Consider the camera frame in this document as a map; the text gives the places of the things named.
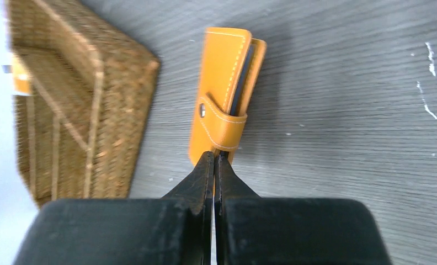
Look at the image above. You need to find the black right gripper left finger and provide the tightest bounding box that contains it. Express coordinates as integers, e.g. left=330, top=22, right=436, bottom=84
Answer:
left=14, top=151, right=214, bottom=264

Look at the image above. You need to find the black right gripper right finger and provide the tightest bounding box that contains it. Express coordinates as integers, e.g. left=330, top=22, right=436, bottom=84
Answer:
left=215, top=156, right=391, bottom=264

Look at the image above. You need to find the orange leather card holder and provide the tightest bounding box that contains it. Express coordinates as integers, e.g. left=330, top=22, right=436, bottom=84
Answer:
left=189, top=27, right=267, bottom=165

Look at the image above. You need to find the woven rattan divided tray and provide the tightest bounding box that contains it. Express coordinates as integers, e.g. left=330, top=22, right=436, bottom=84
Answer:
left=6, top=1, right=160, bottom=207

